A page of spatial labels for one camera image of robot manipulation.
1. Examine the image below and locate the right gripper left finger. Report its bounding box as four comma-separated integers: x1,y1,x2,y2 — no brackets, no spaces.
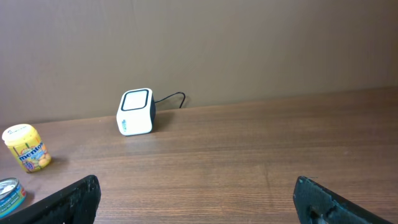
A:
1,175,101,224

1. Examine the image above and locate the round tin can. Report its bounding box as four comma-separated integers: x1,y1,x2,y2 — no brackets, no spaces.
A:
0,177,27,218

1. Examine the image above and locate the yellow mentos gum bottle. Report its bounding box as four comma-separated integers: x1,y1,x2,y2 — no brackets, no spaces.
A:
2,124,52,173

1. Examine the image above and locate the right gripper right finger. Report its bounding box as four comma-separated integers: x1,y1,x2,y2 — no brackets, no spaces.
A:
293,176,391,224

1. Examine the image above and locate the black scanner cable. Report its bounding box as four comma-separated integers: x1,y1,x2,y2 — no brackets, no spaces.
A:
154,91,187,110

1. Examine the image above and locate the white barcode scanner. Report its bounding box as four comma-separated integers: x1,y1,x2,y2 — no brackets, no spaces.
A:
116,88,156,136

